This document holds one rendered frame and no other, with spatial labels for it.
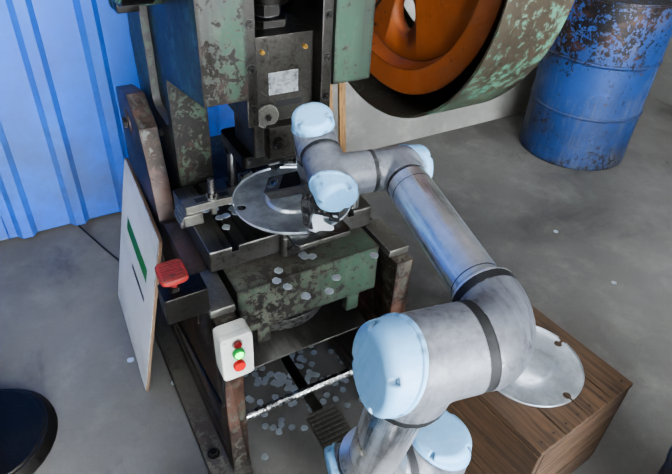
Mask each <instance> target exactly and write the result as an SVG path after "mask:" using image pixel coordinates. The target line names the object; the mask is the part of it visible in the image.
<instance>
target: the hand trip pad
mask: <svg viewBox="0 0 672 474"><path fill-rule="evenodd" d="M154 269H155V274H156V276H157V278H158V280H159V283H160V284H161V286H163V287H171V288H176V287H177V286H178V284H181V283H184V282H186V281H187V280H188V278H189V275H188V271H187V269H186V267H185V266H184V264H183V262H182V261H181V260H180V259H172V260H169V261H165V262H162V263H159V264H157V265H156V266H155V268H154Z"/></svg>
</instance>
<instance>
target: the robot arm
mask: <svg viewBox="0 0 672 474"><path fill-rule="evenodd" d="M334 127H335V121H334V119H333V113H332V111H331V109H330V108H329V107H328V106H326V105H325V104H322V103H319V102H310V103H306V104H302V105H300V106H299V107H297V108H296V109H295V111H294V112H293V114H292V126H291V131H292V133H293V139H294V147H295V154H296V163H297V170H298V171H294V172H290V173H285V174H281V175H277V176H272V177H269V178H268V181H267V184H266V187H265V189H264V193H265V194H266V195H267V197H268V198H269V199H270V200H273V199H278V198H283V197H288V196H293V195H298V194H302V195H303V196H302V199H301V212H302V217H303V225H304V226H305V227H306V228H308V230H310V231H311V232H315V233H316V232H318V230H321V231H332V230H334V227H333V226H332V225H330V224H328V223H326V222H325V221H324V218H329V221H334V222H340V216H339V211H342V210H343V209H344V208H349V207H351V206H352V205H353V204H354V203H355V202H356V200H357V198H358V194H364V193H371V192H378V191H385V190H386V191H387V192H388V194H389V196H390V197H391V199H392V200H393V202H394V204H395V205H396V207H397V208H398V210H399V212H400V213H401V215H402V216H403V218H404V220H405V221H406V223H407V224H408V226H409V228H410V229H411V231H412V232H413V234H414V236H415V237H416V239H417V240H418V242H419V243H420V245H421V247H422V248H423V250H424V251H425V253H426V255H427V256H428V258H429V259H430V261H431V263H432V264H433V266H434V267H435V269H436V271H437V272H438V274H439V275H440V277H441V279H442V280H443V282H444V283H445V285H446V287H447V288H448V290H449V291H450V293H451V294H452V298H451V303H446V304H441V305H436V306H431V307H426V308H421V309H416V310H412V311H407V312H402V313H388V314H385V315H383V316H381V317H379V318H376V319H372V320H369V321H367V322H365V323H364V324H363V325H362V326H361V327H360V328H359V330H358V331H357V333H356V335H355V338H354V342H353V348H352V355H353V358H354V360H353V361H352V369H353V376H354V381H355V385H356V389H357V392H358V394H359V397H360V399H361V401H362V403H363V405H364V408H363V410H362V413H361V416H360V419H359V422H358V424H357V426H356V427H354V428H353V429H351V430H350V431H349V432H348V433H347V434H346V436H345V437H344V438H343V440H342V442H340V443H333V444H332V445H330V446H327V447H326V448H325V450H324V457H325V462H326V466H327V471H328V474H464V473H465V470H466V467H467V465H468V464H469V462H470V459H471V450H472V439H471V435H470V433H469V431H468V429H467V427H466V426H465V424H464V423H463V422H462V421H461V420H460V419H459V418H458V417H457V416H456V415H454V414H451V413H449V412H448V411H447V410H446V409H447V407H448V406H449V404H450V403H452V402H454V401H458V400H462V399H465V398H469V397H473V396H477V395H481V394H484V393H488V392H493V391H497V390H500V389H503V388H505V387H506V386H508V385H510V384H511V383H513V382H514V381H515V380H517V379H518V378H519V376H520V375H521V374H522V373H523V372H524V370H525V369H526V367H527V365H528V364H529V362H530V360H531V358H532V354H533V351H534V346H535V340H536V324H535V318H534V313H533V309H532V306H531V303H530V301H529V298H528V296H527V294H526V292H525V290H524V289H523V287H522V286H521V284H520V283H519V282H518V280H517V279H516V278H515V276H514V275H513V274H512V272H511V271H510V270H508V269H506V268H503V267H498V266H497V265H496V264H495V262H494V261H493V260H492V258H491V257H490V256H489V254H488V253H487V252H486V250H485V249H484V248H483V246H482V245H481V244H480V242H479V241H478V240H477V238H476V237H475V236H474V234H473V233H472V232H471V230H470V229H469V228H468V226H467V225H466V224H465V222H464V221H463V220H462V218H461V217H460V215H459V214H458V213H457V211H456V210H455V209H454V207H453V206H452V205H451V203H450V202H449V201H448V199H447V198H446V197H445V195H444V194H443V193H442V191H441V190H440V189H439V187H438V186H437V185H436V183H435V182H434V181H433V179H432V175H433V160H432V158H431V157H430V152H429V150H428V149H427V148H426V147H425V146H423V145H420V144H416V145H407V144H402V145H399V146H395V147H387V148H378V149H369V150H361V151H353V152H345V153H343V151H342V148H341V146H340V144H339V142H338V139H337V136H336V134H335V130H334ZM336 217H338V218H336Z"/></svg>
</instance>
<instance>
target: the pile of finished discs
mask: <svg viewBox="0 0 672 474"><path fill-rule="evenodd" d="M555 341H558V342H559V341H561V340H560V339H559V338H558V336H557V335H555V334H553V333H552V332H550V331H548V330H546V329H543V328H541V327H538V326H536V340H535V346H534V351H533V354H532V358H531V360H530V362H529V364H528V365H527V367H526V369H525V370H524V372H523V373H522V374H521V375H520V376H519V378H518V379H517V380H515V381H514V382H513V383H511V384H510V385H508V386H506V387H505V388H503V389H500V390H497V391H499V392H500V393H501V394H503V395H504V396H506V397H508V398H510V399H512V400H514V401H516V402H518V403H521V404H524V405H528V406H532V407H538V408H553V407H558V406H562V405H565V404H567V403H569V402H571V400H570V399H566V398H565V397H563V395H562V394H563V393H564V392H567V393H569V394H570V395H571V398H572V399H575V398H576V397H577V396H578V395H579V393H580V392H581V390H582V388H583V385H584V379H585V375H584V369H583V366H582V363H581V361H580V359H579V357H578V356H577V354H576V353H575V351H574V350H573V349H572V348H571V347H570V346H569V345H568V344H567V343H566V344H565V343H564V342H562V343H561V344H562V346H561V347H558V346H556V345H555V344H554V342H555Z"/></svg>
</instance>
